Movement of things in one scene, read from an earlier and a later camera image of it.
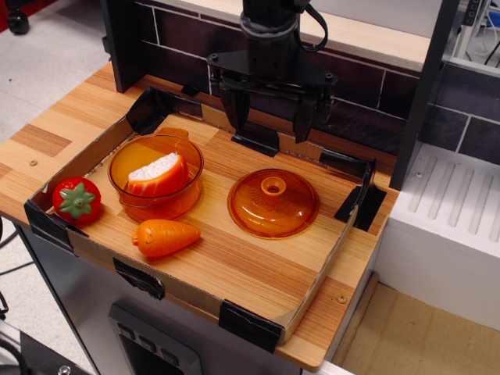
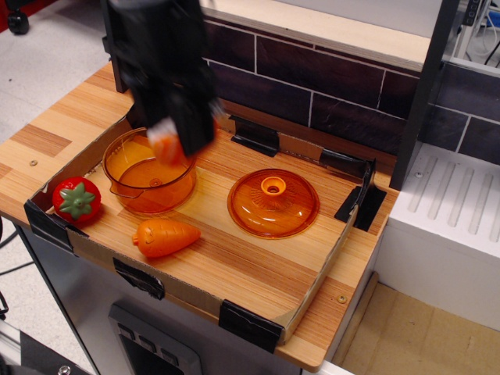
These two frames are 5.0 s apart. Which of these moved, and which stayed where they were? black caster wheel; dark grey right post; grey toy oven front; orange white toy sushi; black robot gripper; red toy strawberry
Moved: black robot gripper; orange white toy sushi
Stayed: dark grey right post; red toy strawberry; grey toy oven front; black caster wheel
